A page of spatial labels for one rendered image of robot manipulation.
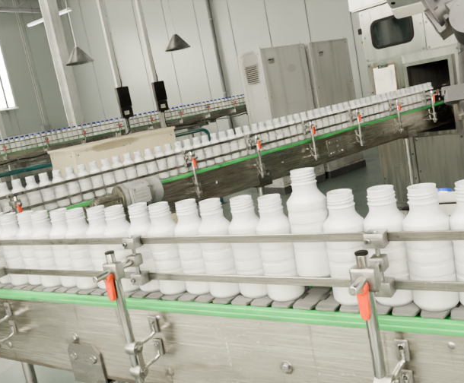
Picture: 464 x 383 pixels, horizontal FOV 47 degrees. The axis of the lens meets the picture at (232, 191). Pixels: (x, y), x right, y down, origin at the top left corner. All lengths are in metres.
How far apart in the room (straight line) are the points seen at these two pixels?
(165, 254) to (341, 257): 0.34
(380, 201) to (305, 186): 0.11
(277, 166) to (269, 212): 2.37
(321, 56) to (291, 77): 0.66
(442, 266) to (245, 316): 0.31
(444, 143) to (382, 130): 0.81
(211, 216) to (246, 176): 2.15
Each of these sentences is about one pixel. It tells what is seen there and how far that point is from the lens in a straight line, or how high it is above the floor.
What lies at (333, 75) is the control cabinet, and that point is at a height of 1.39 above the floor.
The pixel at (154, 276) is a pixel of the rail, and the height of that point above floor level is 1.04.
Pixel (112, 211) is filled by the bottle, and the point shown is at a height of 1.16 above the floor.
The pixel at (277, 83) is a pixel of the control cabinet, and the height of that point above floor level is 1.43.
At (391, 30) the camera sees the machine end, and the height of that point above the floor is 1.63.
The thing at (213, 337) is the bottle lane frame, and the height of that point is 0.94.
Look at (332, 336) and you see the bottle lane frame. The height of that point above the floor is 0.96.
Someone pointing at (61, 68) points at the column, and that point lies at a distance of 11.95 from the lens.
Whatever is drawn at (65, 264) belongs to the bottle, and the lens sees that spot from 1.19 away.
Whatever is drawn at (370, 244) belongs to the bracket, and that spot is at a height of 1.10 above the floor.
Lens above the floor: 1.32
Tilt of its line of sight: 9 degrees down
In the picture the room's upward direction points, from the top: 11 degrees counter-clockwise
